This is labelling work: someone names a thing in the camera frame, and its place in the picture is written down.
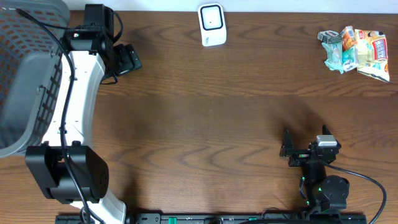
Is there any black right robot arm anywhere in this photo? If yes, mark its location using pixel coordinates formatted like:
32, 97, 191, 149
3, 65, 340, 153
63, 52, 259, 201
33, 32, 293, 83
279, 126, 349, 219

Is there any teal Kleenex tissue pack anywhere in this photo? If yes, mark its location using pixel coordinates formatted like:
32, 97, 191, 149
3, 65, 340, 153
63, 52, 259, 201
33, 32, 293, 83
342, 47, 359, 72

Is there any dark grey plastic basket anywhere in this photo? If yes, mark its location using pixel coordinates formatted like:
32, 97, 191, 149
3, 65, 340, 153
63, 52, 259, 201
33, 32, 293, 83
1, 0, 70, 157

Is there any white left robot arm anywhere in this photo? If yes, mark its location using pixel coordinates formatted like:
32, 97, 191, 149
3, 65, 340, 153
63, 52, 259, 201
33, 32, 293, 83
25, 4, 142, 223

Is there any white barcode scanner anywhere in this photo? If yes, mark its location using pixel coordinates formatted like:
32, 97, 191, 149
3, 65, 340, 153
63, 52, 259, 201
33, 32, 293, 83
197, 3, 227, 47

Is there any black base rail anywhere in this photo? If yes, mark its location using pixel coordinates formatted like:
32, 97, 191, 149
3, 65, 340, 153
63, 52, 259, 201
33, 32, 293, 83
55, 213, 368, 224

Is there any dark green round-logo packet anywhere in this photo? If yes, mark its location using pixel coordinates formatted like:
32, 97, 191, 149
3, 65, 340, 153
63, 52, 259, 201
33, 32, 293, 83
317, 30, 342, 44

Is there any orange Kleenex tissue pack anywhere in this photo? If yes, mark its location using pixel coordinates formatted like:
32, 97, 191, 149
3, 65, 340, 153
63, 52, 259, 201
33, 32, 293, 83
340, 26, 357, 51

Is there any mint green wipes pack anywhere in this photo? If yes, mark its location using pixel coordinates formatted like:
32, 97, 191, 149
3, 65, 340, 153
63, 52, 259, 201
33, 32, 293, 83
322, 42, 344, 74

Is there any cream snack bag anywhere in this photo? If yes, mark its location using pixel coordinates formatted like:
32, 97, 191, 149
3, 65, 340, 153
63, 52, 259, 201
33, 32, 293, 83
354, 29, 390, 82

